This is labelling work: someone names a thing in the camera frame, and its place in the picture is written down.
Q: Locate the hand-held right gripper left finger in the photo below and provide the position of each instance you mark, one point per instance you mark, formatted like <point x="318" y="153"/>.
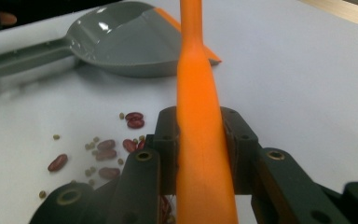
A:
<point x="165" y="149"/>

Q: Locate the wooden table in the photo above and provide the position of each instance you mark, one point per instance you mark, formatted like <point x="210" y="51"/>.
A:
<point x="348" y="12"/>

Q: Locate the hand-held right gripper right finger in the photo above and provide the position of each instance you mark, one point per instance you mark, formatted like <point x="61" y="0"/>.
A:
<point x="239" y="146"/>

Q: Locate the orange brush with grey bristles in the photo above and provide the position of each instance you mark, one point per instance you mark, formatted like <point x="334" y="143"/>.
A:
<point x="199" y="124"/>

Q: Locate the red and green beans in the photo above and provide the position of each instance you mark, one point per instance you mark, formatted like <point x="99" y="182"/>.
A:
<point x="105" y="154"/>

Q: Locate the grey dustpan with orange lip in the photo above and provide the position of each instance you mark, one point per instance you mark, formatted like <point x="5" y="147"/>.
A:
<point x="127" y="40"/>

